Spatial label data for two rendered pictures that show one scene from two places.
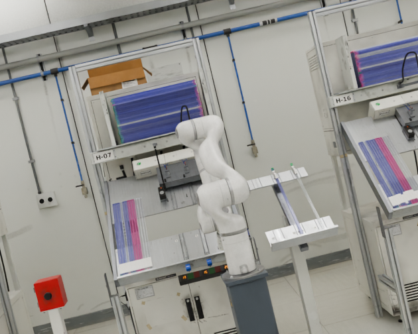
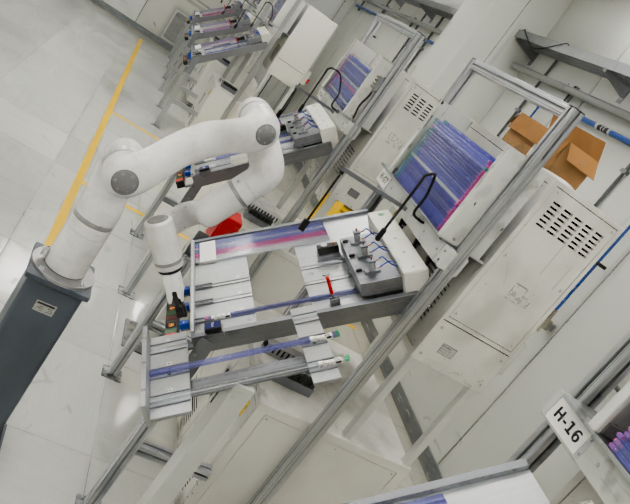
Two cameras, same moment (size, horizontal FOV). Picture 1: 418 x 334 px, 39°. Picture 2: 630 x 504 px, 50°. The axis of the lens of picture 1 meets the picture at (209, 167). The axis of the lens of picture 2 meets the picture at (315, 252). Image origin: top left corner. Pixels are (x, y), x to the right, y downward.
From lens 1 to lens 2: 3.10 m
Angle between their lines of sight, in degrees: 70
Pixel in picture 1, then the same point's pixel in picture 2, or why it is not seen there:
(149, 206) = (311, 248)
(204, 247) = (214, 300)
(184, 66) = not seen: outside the picture
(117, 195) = (339, 223)
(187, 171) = (358, 256)
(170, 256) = (212, 275)
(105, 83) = (523, 131)
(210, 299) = not seen: hidden behind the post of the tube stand
